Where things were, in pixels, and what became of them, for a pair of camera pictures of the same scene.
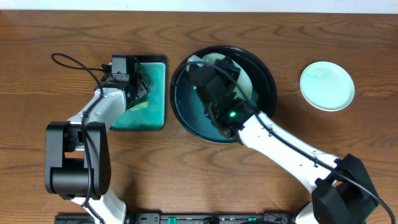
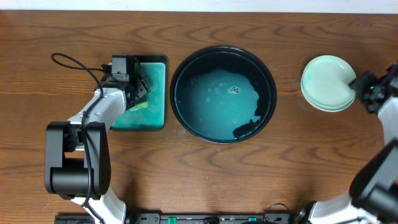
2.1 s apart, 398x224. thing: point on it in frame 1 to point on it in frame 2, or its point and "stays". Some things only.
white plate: [328, 97] stays
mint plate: [327, 86] stays
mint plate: [242, 86] to [325, 83]
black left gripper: [138, 88] stays
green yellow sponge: [139, 106] stays
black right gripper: [226, 66] to [358, 84]
